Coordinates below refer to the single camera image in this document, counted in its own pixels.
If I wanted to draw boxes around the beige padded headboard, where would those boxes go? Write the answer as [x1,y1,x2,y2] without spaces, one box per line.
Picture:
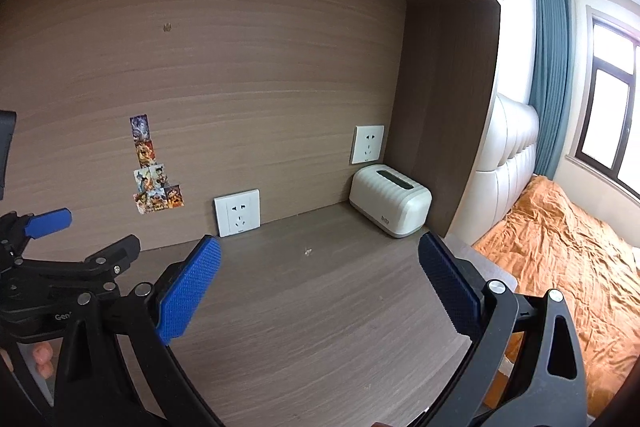
[471,92,542,254]

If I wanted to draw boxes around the person's left hand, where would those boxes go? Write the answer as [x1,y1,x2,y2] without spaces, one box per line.
[0,341,55,379]

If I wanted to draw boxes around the orange bed blanket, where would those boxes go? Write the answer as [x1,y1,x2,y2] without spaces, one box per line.
[472,174,640,419]

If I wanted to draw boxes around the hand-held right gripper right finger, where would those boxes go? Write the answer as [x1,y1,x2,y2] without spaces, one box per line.
[417,232,589,427]

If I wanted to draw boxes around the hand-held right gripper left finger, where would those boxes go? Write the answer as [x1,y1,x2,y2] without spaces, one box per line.
[52,234,224,427]

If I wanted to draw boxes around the white tissue box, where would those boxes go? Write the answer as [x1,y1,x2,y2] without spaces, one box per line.
[348,164,433,239]

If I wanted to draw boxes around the dark framed window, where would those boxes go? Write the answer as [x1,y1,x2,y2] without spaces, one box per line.
[574,6,640,198]

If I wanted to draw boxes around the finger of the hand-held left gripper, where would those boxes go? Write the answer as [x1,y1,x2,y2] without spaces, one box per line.
[0,208,73,259]
[0,234,142,297]

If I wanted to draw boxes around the white wall socket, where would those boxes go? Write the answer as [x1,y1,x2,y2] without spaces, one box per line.
[351,124,386,166]
[213,189,262,238]

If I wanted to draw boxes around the colourful wall stickers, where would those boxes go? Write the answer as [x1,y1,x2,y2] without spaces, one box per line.
[129,114,185,216]

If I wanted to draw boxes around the blue curtain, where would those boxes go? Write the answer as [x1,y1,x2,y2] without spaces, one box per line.
[527,0,574,181]

